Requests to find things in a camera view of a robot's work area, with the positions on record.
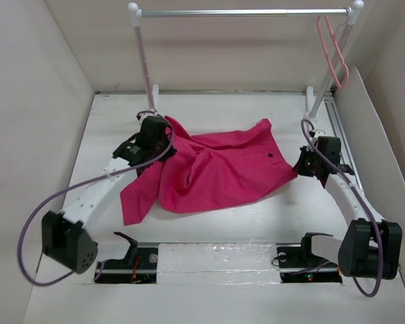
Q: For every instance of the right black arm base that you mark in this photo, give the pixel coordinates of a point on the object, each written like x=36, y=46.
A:
x=298, y=265

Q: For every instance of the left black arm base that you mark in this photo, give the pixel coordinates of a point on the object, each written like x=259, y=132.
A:
x=138, y=266

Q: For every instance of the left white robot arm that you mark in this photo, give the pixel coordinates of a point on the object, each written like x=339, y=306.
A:
x=66, y=235

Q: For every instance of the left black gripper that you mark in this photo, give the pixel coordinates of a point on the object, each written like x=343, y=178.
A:
x=166, y=138

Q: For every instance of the pink trousers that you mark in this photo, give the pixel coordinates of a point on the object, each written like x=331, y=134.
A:
x=209, y=172

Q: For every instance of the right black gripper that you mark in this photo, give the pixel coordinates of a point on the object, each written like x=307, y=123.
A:
x=300, y=167

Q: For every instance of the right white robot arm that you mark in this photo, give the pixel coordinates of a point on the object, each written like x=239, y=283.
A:
x=370, y=243

